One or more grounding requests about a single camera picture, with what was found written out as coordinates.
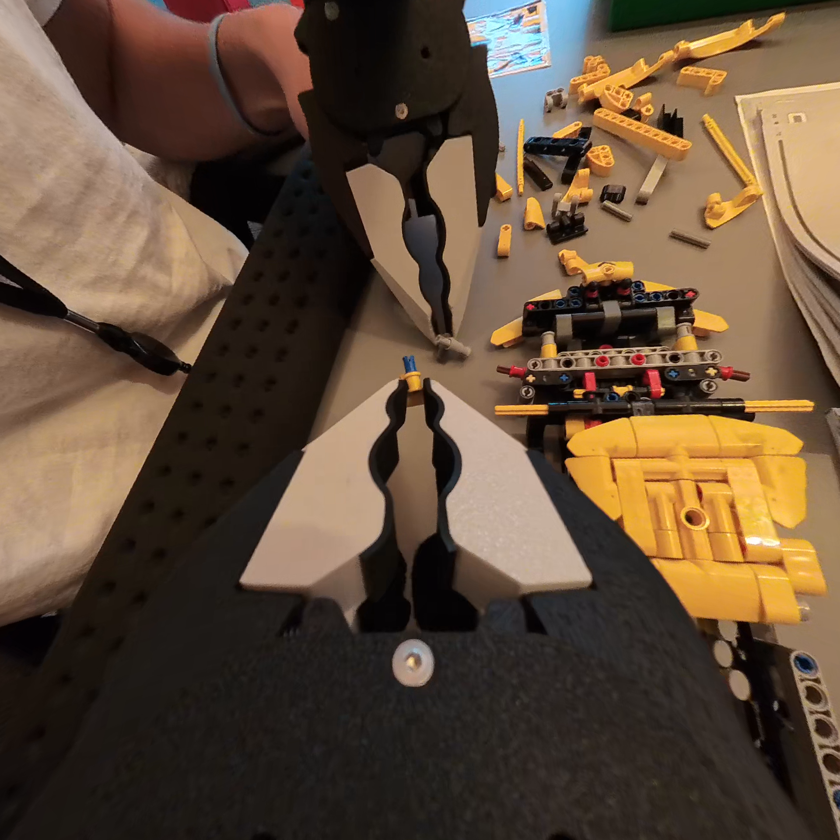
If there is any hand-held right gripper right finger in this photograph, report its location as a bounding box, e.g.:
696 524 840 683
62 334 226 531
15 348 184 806
415 377 595 632

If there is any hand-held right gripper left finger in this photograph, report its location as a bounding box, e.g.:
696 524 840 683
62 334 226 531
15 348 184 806
238 379 413 632

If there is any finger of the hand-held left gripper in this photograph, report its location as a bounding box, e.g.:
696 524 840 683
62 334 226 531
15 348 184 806
343 163 447 342
423 134 479 339

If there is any toy car chassis model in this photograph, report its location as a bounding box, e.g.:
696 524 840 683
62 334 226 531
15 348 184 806
491 259 840 840

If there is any person's left forearm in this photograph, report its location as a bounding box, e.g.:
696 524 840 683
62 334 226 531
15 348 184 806
46 0 227 161

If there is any person's left hand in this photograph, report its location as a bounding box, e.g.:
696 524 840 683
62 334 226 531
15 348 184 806
217 3 315 142

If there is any thin wristband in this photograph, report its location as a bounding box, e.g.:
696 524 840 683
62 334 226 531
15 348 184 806
207 12 290 139

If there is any pile of loose toy bricks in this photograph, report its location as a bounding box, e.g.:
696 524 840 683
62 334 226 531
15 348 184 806
492 12 788 258

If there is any thin yellow rod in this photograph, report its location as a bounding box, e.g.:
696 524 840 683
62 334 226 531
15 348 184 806
701 113 762 191

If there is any green plastic bin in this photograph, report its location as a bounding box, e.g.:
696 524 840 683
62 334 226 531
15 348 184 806
604 0 840 34

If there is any open instruction booklet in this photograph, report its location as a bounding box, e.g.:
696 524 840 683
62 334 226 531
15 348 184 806
735 82 840 388

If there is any black strap with metal clip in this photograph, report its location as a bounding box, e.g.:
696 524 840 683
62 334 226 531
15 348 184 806
62 308 193 376

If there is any black neck strap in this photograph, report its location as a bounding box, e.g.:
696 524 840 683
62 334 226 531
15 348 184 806
0 256 67 322

